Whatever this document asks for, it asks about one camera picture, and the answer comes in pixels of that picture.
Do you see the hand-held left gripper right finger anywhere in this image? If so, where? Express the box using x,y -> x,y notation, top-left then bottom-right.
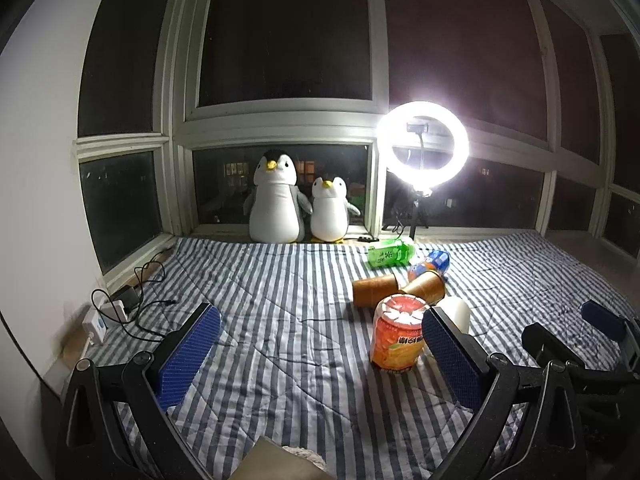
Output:
421,305 -> 588,480

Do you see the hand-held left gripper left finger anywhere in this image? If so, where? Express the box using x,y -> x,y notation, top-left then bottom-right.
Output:
55,302 -> 223,480

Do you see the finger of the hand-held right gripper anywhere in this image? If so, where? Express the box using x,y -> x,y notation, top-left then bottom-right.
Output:
580,300 -> 640,348
521,323 -> 640,391

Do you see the white cup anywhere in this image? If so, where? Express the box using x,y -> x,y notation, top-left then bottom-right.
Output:
434,296 -> 472,336

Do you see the brown paper cup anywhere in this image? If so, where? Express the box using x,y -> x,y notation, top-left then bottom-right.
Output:
352,272 -> 407,307
402,270 -> 447,304

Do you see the orange juice bottle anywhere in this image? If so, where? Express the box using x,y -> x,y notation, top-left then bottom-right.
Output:
369,294 -> 432,372

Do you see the black power adapter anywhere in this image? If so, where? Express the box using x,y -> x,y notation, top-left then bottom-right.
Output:
110,286 -> 142,312

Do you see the white power strip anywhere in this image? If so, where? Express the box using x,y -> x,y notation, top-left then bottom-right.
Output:
81,297 -> 130,347

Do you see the blue white striped blanket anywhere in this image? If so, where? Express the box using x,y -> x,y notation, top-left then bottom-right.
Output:
75,232 -> 640,480

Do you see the green tea bottle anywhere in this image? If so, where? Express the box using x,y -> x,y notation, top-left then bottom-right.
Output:
368,239 -> 417,267

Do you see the brown cardboard piece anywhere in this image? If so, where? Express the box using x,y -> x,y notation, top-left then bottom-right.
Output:
234,435 -> 333,480

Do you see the black tripod stand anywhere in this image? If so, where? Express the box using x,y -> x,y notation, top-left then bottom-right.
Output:
384,187 -> 432,242

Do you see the large penguin plush toy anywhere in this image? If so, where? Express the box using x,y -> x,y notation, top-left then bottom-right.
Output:
243,150 -> 314,245

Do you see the small penguin plush toy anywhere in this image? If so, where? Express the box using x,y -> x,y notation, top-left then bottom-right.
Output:
310,176 -> 361,242

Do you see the black phone holder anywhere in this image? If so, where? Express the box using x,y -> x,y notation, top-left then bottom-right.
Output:
407,119 -> 434,163

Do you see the thin black cable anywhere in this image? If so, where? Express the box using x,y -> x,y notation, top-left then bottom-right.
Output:
299,316 -> 377,325

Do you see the ring light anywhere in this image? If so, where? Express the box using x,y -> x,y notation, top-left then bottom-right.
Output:
376,101 -> 470,192

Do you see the white window frame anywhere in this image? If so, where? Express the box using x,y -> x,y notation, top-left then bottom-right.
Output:
74,0 -> 640,273

